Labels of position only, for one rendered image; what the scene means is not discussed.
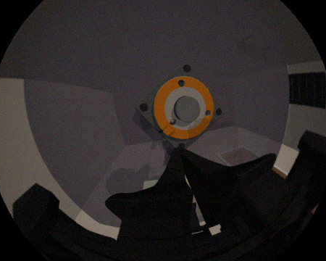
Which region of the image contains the orange round plate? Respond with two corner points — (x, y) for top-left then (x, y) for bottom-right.
(154, 76), (214, 139)

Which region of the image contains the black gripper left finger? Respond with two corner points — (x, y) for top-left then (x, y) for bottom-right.
(105, 147), (194, 234)

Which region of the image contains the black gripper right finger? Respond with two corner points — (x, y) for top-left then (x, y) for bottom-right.
(178, 147), (276, 228)

